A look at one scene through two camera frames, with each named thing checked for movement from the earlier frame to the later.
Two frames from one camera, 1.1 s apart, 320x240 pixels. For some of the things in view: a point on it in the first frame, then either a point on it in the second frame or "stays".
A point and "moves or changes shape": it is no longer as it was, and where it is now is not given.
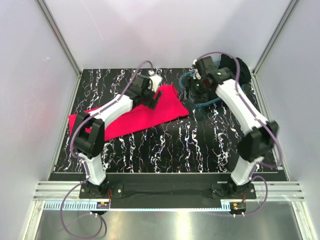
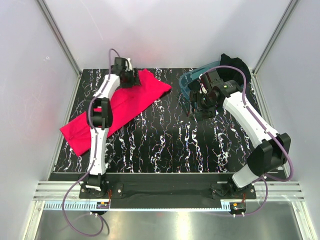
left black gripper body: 148,96 → 130,81
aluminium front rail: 276,191 stays
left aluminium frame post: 49,16 stays
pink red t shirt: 167,107 moves or changes shape
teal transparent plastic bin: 181,82 stays
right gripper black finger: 187,88 → 193,99
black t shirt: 228,62 stays
